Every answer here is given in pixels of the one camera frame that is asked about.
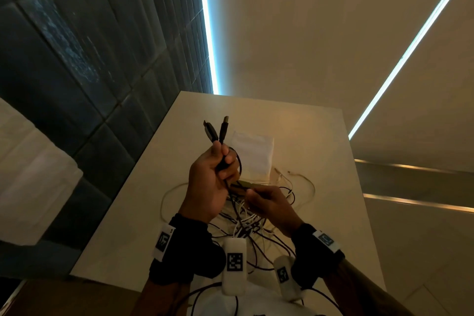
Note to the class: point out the person's right hand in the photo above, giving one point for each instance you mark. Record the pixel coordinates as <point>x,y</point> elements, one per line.
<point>276,208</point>

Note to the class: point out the person's left hand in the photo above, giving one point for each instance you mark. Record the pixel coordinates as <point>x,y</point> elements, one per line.
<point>207,182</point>

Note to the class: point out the person's left forearm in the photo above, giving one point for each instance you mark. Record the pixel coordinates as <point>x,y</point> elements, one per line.
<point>155,301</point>

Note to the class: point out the person's right forearm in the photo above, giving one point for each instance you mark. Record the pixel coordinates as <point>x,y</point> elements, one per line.
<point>363,293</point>

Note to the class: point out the black right wristband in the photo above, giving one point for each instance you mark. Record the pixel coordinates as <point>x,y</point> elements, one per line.
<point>314,264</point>

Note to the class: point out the black wristband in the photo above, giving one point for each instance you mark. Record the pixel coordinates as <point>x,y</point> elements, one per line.
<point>314,264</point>
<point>189,252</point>

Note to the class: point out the black left wristband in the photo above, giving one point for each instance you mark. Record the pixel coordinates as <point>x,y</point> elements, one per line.
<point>189,252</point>

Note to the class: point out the white table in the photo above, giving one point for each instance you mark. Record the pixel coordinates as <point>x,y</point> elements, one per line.
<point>126,230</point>

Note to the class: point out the metal trim strip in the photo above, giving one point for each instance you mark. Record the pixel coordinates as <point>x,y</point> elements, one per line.
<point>414,202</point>
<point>407,167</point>

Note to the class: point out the blue LED light strip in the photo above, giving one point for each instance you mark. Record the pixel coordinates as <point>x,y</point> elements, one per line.
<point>411,49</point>
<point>209,30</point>

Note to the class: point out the white cushion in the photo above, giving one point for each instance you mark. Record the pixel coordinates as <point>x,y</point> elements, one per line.
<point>33,186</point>

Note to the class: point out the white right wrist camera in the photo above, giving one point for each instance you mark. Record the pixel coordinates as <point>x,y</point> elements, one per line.
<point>290,290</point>

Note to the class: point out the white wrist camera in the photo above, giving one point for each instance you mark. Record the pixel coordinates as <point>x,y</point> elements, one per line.
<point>234,284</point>
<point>290,290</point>

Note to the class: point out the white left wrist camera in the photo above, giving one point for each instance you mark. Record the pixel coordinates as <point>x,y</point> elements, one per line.
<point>234,284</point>

